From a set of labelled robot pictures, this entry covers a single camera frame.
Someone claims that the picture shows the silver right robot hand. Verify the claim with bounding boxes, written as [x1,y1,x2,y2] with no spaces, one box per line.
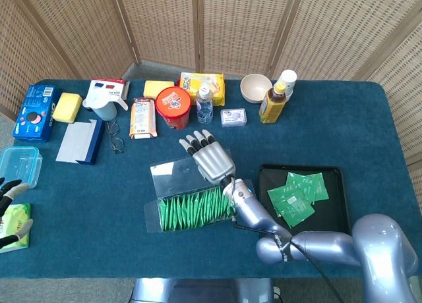
[178,128,237,185]

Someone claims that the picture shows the black grey left robot hand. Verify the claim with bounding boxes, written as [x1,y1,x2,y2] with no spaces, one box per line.
[0,177,34,250]

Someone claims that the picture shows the clear plastic tea box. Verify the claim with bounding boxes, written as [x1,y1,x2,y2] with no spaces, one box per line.
[144,157,255,234]

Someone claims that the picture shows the blue Oreo cookie box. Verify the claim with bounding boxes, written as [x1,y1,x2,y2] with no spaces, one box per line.
[12,84,62,142]

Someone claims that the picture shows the yellow label tea bottle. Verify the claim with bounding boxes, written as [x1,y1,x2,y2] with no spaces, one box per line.
[258,82,286,124]

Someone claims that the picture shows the navy blue gift box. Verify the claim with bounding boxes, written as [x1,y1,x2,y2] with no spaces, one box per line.
[55,119,106,165]

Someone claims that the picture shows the black plastic tray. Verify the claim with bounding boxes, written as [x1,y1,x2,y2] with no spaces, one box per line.
[257,163,351,236]

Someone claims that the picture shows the white red card box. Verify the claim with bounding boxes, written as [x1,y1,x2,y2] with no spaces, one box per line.
[87,78,131,101]

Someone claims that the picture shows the clear blue food container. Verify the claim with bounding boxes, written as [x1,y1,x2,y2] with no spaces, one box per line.
[0,146,44,189]

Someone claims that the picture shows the green tissue pack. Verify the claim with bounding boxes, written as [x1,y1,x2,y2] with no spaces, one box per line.
[0,203,32,254]

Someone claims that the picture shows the small clear plastic case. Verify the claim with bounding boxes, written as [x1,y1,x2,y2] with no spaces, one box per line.
[220,107,247,128]

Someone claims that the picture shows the clear water bottle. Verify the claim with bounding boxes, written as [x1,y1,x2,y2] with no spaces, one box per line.
[195,84,214,124]

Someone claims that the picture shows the red instant noodle cup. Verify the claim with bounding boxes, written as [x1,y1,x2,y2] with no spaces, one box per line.
[155,86,192,130]

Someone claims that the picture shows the yellow snack pack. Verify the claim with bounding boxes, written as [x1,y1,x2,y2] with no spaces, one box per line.
[177,72,226,106]

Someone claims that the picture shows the beige bowl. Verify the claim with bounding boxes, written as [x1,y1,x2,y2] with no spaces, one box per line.
[239,73,273,104]

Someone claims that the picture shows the cream brown biscuit pack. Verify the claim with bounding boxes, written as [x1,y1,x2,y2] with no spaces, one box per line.
[129,97,158,141]

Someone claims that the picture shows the teal blue tablecloth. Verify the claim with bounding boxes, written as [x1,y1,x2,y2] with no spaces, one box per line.
[0,78,409,279]

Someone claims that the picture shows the yellow sponge green base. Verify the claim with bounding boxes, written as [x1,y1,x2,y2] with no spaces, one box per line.
[52,92,83,124]

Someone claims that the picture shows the white paper cup stack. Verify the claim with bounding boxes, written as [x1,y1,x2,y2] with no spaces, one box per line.
[276,69,297,103]

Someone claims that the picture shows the pale blue white pitcher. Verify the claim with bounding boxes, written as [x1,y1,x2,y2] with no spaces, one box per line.
[82,94,129,121]

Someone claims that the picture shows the wicker folding screen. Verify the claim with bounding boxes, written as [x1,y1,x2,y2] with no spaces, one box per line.
[0,0,422,238]

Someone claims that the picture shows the silver robot torso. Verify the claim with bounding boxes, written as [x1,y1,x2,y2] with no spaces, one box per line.
[131,278,274,303]

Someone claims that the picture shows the thin frame eyeglasses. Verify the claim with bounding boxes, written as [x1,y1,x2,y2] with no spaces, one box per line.
[105,121,125,154]

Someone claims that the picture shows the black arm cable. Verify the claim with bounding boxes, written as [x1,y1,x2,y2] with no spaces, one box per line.
[230,215,346,303]

